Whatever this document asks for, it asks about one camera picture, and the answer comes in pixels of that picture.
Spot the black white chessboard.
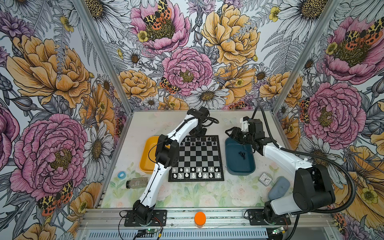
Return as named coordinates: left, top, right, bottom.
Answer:
left=169, top=135, right=225, bottom=183

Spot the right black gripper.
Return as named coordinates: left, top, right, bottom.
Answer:
left=225, top=126, right=255, bottom=146

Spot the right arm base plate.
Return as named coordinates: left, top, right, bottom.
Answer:
left=244, top=209, right=292, bottom=226

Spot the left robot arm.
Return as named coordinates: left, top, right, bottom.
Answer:
left=133, top=107, right=218, bottom=225

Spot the aluminium front rail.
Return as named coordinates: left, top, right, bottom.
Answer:
left=79, top=208, right=336, bottom=230

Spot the orange round button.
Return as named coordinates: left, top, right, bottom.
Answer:
left=194, top=212, right=207, bottom=228

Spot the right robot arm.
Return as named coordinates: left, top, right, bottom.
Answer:
left=225, top=117, right=336, bottom=224

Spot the grey blue oval object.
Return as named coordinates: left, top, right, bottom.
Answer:
left=268, top=176, right=291, bottom=201

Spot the white vented cable duct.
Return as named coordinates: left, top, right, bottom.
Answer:
left=83, top=228, right=269, bottom=240

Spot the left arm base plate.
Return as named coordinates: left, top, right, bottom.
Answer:
left=124, top=209, right=168, bottom=227

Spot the yellow plastic tray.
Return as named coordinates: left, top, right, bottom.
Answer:
left=139, top=136, right=159, bottom=174

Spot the small white square clock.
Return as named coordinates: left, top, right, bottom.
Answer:
left=259, top=173, right=273, bottom=187

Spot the teal plastic tray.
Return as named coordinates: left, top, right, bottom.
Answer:
left=225, top=138, right=256, bottom=176

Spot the grey rectangular object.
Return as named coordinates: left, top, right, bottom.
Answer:
left=126, top=177, right=149, bottom=189

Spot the right black corrugated cable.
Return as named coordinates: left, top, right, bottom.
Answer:
left=251, top=104, right=357, bottom=240

